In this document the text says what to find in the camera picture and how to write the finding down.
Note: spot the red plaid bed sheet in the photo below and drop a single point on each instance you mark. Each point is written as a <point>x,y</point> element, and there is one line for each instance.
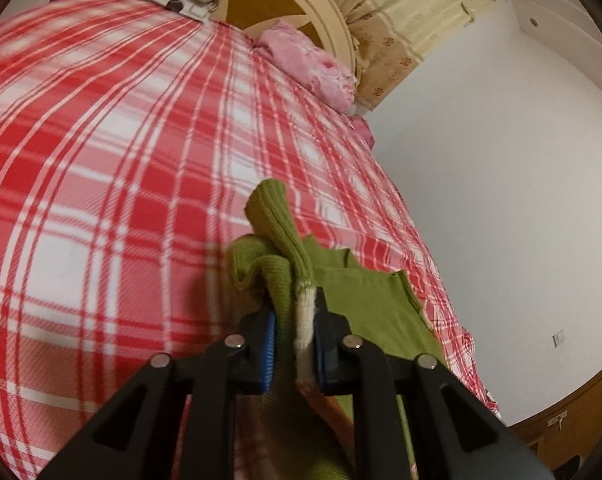
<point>106,160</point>

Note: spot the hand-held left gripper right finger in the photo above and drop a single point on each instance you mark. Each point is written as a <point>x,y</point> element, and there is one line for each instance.
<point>322,345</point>

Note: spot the white door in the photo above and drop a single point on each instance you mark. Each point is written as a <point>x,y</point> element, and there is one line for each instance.
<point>556,0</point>

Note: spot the beige patterned curtain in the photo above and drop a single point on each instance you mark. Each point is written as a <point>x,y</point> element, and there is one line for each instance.
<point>406,25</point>

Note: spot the green striped knit sweater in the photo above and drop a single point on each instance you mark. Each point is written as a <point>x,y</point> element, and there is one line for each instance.
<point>376,310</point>

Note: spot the pink floral pillow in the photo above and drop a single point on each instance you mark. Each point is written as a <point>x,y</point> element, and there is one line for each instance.
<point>306,57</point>

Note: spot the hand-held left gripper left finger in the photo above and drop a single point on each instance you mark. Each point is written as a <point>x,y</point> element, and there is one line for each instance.
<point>268,355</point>

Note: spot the small pink cloth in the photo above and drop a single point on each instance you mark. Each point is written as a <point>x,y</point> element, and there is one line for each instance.
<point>363,130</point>

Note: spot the cream round wooden headboard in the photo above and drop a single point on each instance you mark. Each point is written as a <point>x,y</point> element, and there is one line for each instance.
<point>326,10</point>

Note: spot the white wall socket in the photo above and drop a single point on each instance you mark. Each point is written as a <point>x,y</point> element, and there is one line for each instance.
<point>559,337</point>

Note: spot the small white wall bracket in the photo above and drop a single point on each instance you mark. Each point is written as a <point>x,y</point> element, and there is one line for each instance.
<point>558,419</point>

